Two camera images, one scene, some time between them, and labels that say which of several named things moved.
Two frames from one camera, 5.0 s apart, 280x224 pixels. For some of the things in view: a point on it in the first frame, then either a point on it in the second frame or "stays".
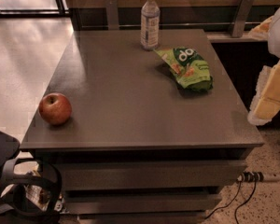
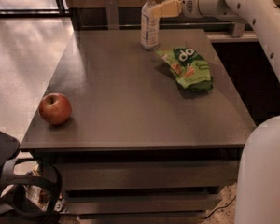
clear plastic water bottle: (149, 23) stays
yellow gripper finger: (272, 92) -> (199, 0)
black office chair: (23, 190) stays
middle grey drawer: (143, 203) stays
